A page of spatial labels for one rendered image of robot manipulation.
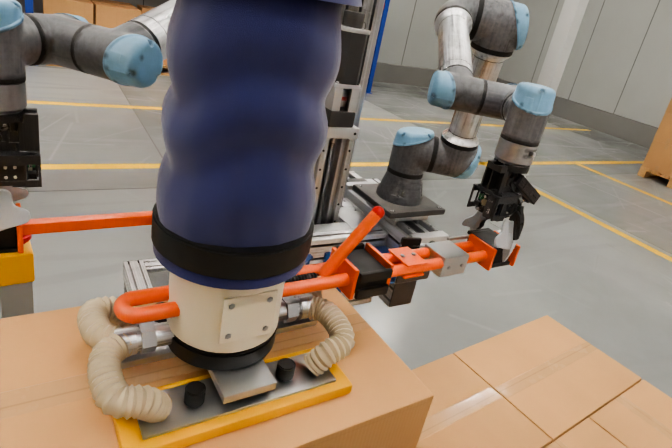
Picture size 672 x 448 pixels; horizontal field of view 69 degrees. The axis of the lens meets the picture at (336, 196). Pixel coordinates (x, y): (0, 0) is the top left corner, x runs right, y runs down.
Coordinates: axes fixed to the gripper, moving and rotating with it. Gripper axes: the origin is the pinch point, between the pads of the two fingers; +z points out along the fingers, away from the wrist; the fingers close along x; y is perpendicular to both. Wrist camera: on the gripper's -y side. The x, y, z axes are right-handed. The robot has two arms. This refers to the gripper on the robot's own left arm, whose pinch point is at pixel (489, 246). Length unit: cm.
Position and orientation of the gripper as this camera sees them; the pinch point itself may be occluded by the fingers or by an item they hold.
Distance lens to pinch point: 113.9
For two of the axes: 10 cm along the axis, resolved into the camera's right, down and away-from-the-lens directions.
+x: 5.1, 4.2, -7.5
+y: -8.4, 0.6, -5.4
